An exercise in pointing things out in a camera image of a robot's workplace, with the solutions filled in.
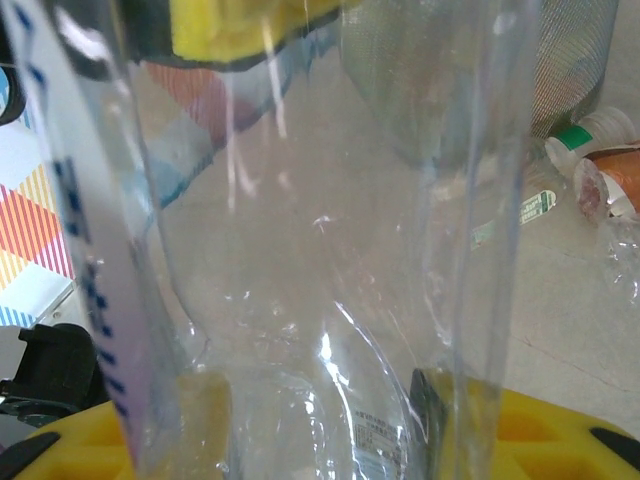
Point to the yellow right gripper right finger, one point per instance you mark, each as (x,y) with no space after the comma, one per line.
(550,445)

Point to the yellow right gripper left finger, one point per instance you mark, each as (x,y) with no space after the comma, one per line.
(70,450)

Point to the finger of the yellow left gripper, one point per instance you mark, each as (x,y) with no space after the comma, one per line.
(225,30)

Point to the large clear white label bottle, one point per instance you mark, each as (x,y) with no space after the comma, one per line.
(300,225)

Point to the orange label bottle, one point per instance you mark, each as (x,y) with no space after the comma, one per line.
(620,170)

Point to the clear bottle green neck band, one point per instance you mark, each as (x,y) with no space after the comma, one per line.
(575,137)

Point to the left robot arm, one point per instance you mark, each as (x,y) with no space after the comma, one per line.
(55,365)

